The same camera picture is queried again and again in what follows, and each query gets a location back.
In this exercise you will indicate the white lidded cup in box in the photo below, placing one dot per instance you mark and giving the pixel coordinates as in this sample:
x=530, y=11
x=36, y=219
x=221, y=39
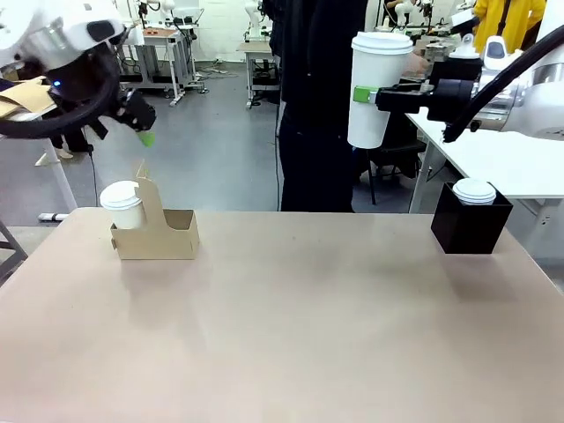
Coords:
x=475, y=191

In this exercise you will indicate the flat brown cardboard sheets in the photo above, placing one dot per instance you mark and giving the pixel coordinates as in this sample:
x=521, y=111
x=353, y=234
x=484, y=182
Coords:
x=24, y=99

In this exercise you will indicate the person in black Nike hoodie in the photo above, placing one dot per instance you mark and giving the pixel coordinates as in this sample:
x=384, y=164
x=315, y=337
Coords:
x=317, y=110

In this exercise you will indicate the brown cardboard cup carrier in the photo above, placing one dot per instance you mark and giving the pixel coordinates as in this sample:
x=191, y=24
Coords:
x=163, y=242

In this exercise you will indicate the large white side table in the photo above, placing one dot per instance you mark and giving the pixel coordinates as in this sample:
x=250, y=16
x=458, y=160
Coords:
x=506, y=163

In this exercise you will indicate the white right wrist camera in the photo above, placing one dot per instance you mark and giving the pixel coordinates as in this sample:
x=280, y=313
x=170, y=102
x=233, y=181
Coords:
x=465, y=42

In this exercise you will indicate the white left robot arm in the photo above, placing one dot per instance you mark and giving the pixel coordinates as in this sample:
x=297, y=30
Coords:
x=44, y=31

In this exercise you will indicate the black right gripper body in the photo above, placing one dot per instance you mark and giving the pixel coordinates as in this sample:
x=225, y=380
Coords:
x=440, y=99

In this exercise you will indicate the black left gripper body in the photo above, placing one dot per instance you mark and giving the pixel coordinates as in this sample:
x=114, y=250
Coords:
x=138, y=112

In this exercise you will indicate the white desk with metal legs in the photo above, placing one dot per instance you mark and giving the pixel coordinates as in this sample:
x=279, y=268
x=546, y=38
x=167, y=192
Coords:
x=167, y=48

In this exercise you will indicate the small grey-topped desk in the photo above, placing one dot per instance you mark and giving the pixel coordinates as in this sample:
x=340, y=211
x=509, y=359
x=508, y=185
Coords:
x=260, y=66

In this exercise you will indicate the black square box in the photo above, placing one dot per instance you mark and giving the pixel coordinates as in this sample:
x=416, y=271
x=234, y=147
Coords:
x=471, y=229

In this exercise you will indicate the person's left hand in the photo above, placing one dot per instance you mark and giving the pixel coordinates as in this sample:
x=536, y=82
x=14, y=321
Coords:
x=419, y=65

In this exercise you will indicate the black pole stand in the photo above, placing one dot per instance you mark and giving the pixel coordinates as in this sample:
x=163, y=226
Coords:
x=504, y=17

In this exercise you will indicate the person in yellow coat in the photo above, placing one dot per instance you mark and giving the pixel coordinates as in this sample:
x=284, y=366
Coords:
x=511, y=22

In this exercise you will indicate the tall white lidded paper cup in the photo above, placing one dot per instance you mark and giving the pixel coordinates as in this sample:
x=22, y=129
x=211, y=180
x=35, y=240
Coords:
x=374, y=92

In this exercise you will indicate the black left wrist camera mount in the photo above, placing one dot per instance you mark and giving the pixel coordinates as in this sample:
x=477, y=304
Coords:
x=75, y=94

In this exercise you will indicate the short white lidded paper cup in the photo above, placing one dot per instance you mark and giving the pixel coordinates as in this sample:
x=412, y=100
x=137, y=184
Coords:
x=123, y=207

